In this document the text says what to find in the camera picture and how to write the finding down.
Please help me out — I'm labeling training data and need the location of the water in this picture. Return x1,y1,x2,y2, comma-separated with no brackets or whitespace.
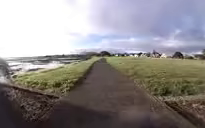
4,57,82,74

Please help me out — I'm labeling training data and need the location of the row of trees and buildings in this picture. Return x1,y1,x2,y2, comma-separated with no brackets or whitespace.
44,47,205,61

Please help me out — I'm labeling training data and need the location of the green grass strip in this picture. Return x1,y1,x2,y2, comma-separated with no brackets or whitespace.
2,55,102,123

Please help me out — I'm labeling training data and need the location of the dark asphalt path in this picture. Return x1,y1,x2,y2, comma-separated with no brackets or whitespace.
46,57,199,128

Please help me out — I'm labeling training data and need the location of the green grass field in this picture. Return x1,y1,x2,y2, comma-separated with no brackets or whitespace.
104,55,205,128

